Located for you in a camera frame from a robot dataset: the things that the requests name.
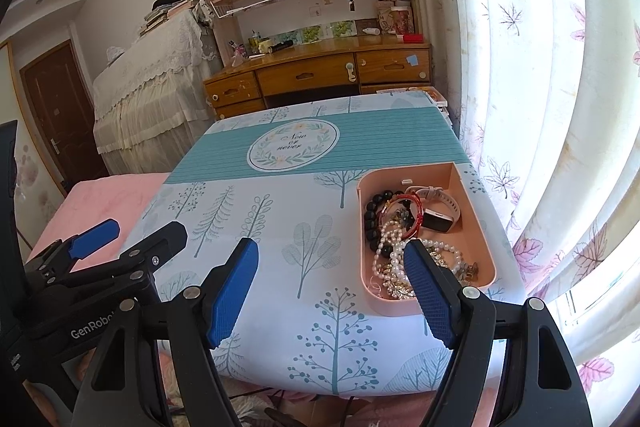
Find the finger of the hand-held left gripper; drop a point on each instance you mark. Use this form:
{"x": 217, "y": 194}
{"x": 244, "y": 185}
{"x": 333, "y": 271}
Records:
{"x": 95, "y": 237}
{"x": 162, "y": 242}

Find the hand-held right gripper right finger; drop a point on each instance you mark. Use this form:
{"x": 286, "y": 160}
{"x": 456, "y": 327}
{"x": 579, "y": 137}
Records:
{"x": 430, "y": 292}

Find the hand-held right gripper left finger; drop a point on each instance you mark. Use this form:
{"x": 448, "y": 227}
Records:
{"x": 232, "y": 292}

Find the pink jewelry tray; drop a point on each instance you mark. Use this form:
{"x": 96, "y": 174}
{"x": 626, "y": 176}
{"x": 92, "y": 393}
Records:
{"x": 467, "y": 202}

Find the pink blanket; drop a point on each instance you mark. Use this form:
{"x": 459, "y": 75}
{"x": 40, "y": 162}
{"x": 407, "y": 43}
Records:
{"x": 100, "y": 197}

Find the printed tree-pattern tablecloth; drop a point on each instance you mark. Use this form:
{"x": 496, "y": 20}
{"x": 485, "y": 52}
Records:
{"x": 300, "y": 207}

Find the brown wooden door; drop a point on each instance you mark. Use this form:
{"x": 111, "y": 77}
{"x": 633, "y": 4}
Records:
{"x": 55, "y": 107}

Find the lace cloth covered piano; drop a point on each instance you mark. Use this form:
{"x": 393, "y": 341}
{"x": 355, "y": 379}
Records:
{"x": 145, "y": 97}

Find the wooden desk with drawers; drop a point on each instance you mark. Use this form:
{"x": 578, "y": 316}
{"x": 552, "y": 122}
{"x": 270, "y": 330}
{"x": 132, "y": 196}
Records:
{"x": 305, "y": 74}

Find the floral leaf-print curtain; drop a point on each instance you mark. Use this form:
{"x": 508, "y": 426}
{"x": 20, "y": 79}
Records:
{"x": 550, "y": 107}

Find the stack of books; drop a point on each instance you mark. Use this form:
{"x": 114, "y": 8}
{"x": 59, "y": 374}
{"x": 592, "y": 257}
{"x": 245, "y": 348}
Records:
{"x": 160, "y": 17}

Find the black flashlight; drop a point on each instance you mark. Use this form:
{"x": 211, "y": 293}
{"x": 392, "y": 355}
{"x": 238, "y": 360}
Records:
{"x": 281, "y": 46}

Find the pale green plastic hook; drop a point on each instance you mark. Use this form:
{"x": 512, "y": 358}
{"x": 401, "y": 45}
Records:
{"x": 350, "y": 71}

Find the red box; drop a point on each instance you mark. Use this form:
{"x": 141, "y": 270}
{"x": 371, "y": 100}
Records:
{"x": 414, "y": 38}

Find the green leaf picture strip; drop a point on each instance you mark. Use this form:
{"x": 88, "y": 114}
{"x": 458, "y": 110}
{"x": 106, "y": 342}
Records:
{"x": 325, "y": 32}

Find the white tube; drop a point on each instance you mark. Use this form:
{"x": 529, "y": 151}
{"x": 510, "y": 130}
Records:
{"x": 371, "y": 31}

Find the floral paper bag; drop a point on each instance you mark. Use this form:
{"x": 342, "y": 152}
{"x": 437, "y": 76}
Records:
{"x": 385, "y": 17}

